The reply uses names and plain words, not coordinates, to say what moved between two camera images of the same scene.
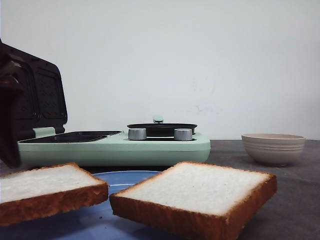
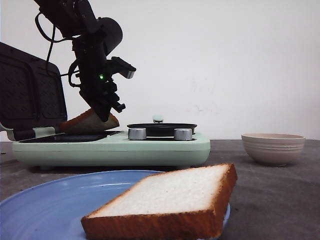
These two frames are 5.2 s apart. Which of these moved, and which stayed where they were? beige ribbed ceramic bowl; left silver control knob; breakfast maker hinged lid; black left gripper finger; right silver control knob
Moved: black left gripper finger
Stayed: right silver control knob; beige ribbed ceramic bowl; breakfast maker hinged lid; left silver control knob
